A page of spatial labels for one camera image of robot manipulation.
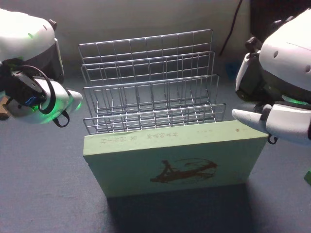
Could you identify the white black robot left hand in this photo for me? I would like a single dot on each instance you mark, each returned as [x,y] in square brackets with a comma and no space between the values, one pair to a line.
[22,36]

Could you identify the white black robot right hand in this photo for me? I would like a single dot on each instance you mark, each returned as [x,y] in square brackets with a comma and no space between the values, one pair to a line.
[286,55]

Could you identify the light green book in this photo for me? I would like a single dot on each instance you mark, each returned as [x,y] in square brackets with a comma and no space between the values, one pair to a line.
[136,170]

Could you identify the brown wooden block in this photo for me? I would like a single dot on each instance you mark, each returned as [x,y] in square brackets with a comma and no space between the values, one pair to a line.
[3,110]

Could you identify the green toy block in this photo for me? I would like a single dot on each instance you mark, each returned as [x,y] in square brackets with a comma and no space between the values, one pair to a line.
[308,178]

